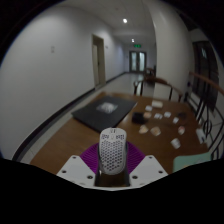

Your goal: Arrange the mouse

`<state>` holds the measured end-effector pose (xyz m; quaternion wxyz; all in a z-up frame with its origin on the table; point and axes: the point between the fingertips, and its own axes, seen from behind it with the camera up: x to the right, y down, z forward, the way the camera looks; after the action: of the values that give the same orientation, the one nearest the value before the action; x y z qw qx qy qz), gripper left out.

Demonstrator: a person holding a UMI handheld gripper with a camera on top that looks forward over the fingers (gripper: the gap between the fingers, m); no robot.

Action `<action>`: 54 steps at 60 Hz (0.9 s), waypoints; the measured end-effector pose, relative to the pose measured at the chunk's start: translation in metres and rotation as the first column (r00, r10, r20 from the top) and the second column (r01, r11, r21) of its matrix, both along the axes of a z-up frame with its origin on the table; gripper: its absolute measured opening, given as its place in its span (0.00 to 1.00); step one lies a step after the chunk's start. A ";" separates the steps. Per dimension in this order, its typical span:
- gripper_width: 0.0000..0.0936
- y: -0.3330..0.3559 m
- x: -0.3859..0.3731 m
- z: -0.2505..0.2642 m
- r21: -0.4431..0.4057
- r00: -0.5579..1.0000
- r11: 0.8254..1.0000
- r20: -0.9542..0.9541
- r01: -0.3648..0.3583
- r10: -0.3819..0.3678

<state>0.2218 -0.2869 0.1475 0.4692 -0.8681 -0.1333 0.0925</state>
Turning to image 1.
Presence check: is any black railing with wooden handrail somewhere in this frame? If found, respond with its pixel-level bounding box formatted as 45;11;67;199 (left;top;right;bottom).
184;71;224;162

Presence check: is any wooden armchair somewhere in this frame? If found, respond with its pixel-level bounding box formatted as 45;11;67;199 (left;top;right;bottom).
133;75;185;103

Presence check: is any small beige sticker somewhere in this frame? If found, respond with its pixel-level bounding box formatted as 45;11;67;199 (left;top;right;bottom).
138;124;150;135
149;126;162;137

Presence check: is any white flat block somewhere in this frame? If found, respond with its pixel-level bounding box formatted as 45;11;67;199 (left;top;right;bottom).
195;128;206;145

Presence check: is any small pink white sticker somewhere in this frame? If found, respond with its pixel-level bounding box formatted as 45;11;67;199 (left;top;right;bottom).
177;125;187;136

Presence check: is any dark framed window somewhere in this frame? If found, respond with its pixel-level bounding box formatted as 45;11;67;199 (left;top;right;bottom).
192;40;220;113

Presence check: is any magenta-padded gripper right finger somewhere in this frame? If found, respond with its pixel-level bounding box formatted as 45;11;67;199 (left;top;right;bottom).
125;141;169;188

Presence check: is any wooden side door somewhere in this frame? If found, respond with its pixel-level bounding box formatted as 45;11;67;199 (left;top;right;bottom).
91;34;107;90

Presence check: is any white honeycomb computer mouse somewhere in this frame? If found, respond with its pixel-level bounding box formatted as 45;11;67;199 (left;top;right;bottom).
98;127;128;176

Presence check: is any glass double door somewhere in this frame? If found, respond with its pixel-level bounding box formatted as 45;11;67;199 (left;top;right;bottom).
129;50;147;74

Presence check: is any black closed laptop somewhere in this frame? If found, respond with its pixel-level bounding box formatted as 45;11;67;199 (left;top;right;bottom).
71;95;138;133

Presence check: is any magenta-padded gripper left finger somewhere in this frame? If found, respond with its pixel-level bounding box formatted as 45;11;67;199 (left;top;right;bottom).
56;142;102;188

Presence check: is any small black box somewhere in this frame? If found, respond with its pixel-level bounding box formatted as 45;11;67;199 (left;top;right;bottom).
131;112;146;125

